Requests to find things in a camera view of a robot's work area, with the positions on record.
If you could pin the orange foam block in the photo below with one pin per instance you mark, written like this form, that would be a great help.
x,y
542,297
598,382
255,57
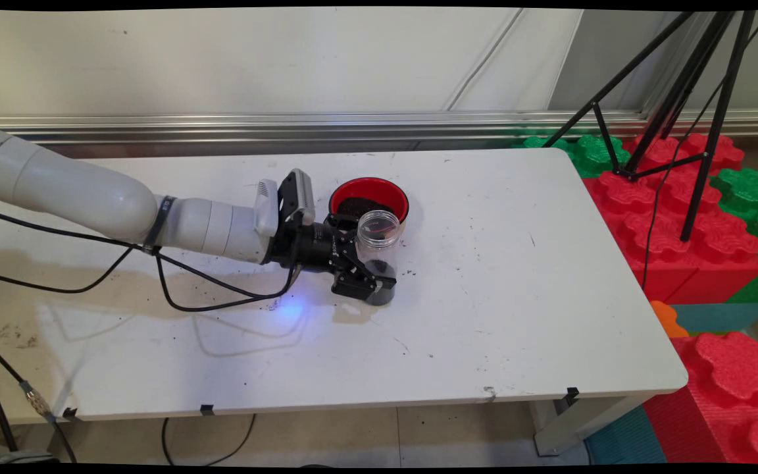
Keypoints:
x,y
667,319

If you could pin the black tripod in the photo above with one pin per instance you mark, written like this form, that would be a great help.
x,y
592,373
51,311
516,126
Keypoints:
x,y
713,131

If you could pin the white table leg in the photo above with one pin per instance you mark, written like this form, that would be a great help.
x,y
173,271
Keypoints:
x,y
576,424

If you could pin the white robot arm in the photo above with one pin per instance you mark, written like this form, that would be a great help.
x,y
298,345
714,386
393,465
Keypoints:
x,y
76,184

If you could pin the large red foam block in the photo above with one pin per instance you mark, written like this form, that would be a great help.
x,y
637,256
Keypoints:
x,y
675,243

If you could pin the clear plastic jar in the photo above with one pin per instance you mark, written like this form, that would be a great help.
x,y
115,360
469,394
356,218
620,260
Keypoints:
x,y
379,250

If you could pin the black tape clip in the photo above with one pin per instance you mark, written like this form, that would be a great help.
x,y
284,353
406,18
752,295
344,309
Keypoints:
x,y
572,395
70,414
206,409

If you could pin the teal foam block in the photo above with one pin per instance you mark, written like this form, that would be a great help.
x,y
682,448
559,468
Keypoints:
x,y
721,317
626,441

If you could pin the aluminium wall rail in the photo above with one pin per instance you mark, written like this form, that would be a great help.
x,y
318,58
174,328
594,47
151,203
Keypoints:
x,y
418,125

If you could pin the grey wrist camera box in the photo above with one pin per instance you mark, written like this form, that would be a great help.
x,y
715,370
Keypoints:
x,y
300,194

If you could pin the red bowl cream outside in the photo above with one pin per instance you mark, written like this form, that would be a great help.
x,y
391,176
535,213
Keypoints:
x,y
385,191

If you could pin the black granules portion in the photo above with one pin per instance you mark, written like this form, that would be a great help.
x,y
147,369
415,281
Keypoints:
x,y
382,266

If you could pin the grey floor device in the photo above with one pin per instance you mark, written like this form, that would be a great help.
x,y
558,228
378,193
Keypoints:
x,y
24,457

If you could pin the green foam block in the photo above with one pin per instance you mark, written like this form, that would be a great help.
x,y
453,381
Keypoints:
x,y
593,155
747,191

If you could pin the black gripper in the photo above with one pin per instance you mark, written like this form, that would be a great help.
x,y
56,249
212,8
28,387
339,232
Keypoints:
x,y
313,247

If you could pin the black granules heap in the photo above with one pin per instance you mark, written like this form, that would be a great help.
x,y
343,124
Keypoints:
x,y
353,205

